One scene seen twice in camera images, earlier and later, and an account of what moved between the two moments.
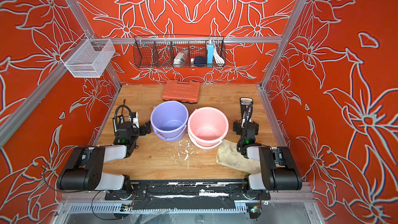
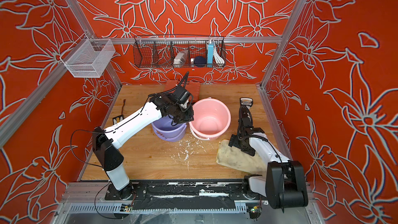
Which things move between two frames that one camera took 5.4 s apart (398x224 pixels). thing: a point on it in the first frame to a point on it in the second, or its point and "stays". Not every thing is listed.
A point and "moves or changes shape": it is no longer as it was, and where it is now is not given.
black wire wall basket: [178, 51] stays
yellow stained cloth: [228, 154] stays
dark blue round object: [200, 61] stays
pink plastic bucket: [207, 127] moves or changes shape
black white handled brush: [246, 110] stays
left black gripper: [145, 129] to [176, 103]
